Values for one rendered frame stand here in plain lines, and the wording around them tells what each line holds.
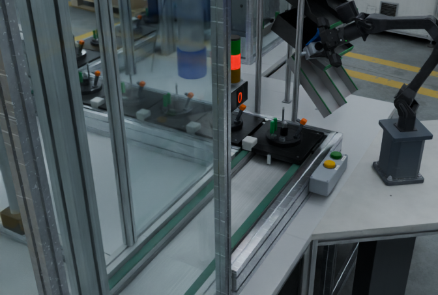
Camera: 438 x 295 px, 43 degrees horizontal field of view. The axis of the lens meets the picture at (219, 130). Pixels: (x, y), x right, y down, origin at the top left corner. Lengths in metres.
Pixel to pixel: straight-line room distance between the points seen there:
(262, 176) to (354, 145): 0.51
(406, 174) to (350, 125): 0.47
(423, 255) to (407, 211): 1.22
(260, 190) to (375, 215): 0.40
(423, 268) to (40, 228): 2.57
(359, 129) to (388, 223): 0.66
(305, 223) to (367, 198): 0.27
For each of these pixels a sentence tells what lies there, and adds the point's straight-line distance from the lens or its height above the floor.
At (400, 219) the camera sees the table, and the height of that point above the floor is 0.86.
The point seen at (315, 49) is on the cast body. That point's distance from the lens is 2.07.
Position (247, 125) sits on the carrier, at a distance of 2.23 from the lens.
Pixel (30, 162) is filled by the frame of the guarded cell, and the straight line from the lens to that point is 0.73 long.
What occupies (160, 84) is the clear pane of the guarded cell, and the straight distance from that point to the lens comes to 0.94.
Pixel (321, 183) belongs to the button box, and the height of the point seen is 0.95.
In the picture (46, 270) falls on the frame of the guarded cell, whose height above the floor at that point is 1.48.
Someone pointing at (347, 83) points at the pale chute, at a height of 1.04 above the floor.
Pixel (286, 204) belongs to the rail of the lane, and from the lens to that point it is 1.80.
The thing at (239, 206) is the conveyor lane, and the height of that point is 0.92.
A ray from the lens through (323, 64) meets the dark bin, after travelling 2.19.
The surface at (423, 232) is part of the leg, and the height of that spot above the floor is 0.80.
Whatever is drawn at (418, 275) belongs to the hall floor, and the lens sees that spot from 3.10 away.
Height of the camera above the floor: 2.02
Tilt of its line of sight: 29 degrees down
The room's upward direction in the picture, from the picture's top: 1 degrees counter-clockwise
